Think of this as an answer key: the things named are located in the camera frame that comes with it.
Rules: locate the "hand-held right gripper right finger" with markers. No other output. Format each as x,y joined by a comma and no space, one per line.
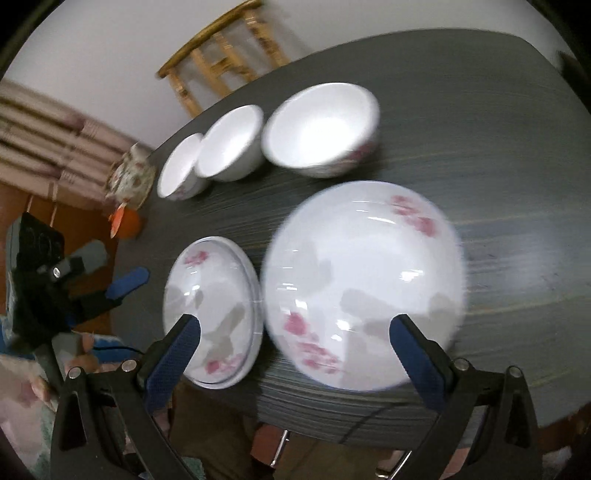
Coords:
415,360

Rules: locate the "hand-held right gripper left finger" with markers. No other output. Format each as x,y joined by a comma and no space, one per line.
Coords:
171,357

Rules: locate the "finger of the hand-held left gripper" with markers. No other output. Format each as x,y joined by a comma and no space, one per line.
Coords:
87,256
128,281

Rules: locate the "small floral plate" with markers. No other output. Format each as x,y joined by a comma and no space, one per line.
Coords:
212,295

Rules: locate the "large floral plate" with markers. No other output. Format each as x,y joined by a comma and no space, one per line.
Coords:
364,286

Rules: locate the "stack of white floral bowls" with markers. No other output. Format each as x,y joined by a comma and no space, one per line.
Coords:
178,168

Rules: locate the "medium white floral bowl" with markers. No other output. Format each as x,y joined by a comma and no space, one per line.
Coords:
228,143

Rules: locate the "large white floral bowl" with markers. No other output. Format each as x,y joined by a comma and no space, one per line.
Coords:
318,129

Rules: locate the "person's left hand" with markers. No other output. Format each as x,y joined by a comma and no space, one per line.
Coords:
87,357

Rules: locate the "orange round object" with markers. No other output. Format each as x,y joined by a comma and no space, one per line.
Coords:
127,222

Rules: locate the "floral ceramic vase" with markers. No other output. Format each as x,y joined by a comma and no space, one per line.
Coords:
131,177

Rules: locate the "striped beige cloth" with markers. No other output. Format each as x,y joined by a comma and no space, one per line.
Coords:
51,138

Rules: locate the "printed floral cloth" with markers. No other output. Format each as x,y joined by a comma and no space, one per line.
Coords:
23,415

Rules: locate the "bamboo chair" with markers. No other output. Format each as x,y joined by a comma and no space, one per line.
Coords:
221,50

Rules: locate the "metal chair frame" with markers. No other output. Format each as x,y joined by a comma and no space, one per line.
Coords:
280,445

